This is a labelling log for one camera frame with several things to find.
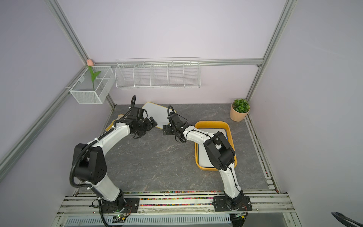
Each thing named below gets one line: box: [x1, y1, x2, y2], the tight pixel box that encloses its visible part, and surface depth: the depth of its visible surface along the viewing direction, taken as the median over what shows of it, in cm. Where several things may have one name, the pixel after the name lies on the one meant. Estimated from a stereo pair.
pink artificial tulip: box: [86, 59, 102, 92], surface depth 92 cm
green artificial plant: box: [232, 98, 251, 114], surface depth 104 cm
